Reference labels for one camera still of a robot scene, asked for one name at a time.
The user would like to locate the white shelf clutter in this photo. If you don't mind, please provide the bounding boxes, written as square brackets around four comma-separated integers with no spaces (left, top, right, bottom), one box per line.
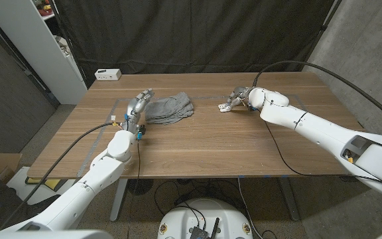
[54,35,74,57]

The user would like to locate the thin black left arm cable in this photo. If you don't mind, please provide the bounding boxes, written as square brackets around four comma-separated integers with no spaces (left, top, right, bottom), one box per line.
[126,138,142,239]

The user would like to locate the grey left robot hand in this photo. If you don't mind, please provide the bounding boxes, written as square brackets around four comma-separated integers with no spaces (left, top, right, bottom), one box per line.
[124,88,155,133]

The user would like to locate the black backdrop curtain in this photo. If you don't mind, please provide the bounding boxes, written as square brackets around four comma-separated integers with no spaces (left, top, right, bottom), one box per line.
[53,0,337,90]

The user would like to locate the grey table leg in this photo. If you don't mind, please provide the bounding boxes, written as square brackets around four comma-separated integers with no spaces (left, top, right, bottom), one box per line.
[279,177,300,222]
[110,179,129,222]

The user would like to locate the cardboard box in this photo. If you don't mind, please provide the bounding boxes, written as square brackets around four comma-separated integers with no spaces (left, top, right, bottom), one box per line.
[0,152,23,180]

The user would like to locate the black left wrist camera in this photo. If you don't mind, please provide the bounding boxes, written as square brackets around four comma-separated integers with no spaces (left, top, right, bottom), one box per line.
[136,123,147,141]

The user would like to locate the black antenna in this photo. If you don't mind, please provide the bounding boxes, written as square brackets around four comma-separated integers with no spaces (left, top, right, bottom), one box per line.
[212,217,221,239]

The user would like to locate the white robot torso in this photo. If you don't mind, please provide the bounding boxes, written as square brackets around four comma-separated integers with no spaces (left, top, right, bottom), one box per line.
[0,228,382,239]

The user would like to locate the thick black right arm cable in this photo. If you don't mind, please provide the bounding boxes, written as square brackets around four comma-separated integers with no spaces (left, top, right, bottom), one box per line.
[252,60,382,129]

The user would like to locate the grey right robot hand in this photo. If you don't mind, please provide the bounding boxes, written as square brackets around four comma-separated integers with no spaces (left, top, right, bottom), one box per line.
[218,86,253,114]

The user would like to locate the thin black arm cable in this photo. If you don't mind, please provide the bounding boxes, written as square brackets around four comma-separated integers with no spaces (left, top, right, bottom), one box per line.
[263,119,382,183]
[126,138,142,239]

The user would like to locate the grey folded cloth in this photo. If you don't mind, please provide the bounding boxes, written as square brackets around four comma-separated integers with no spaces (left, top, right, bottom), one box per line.
[143,92,195,125]

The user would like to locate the white shelf cabinet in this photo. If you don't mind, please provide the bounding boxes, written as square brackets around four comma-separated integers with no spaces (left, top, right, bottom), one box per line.
[0,0,88,106]

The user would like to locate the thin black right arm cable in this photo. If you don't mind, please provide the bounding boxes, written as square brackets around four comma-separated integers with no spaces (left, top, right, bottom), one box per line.
[263,119,382,183]

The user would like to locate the yellow black tool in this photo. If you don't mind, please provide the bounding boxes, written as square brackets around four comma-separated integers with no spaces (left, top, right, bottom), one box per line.
[25,177,66,192]

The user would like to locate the black round floor fan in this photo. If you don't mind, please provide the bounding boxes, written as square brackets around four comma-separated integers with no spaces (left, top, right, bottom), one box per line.
[127,179,155,196]

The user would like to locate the black electronics module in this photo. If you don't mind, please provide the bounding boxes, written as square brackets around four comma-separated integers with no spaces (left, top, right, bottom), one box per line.
[189,226,211,239]

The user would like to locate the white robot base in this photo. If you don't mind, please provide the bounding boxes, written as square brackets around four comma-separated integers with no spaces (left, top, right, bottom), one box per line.
[157,198,254,239]

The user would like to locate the white power strip box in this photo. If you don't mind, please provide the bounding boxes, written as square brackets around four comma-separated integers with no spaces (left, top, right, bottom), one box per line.
[94,68,123,82]

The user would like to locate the grey floor cable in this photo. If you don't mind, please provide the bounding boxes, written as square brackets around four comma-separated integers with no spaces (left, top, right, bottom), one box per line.
[237,177,263,239]

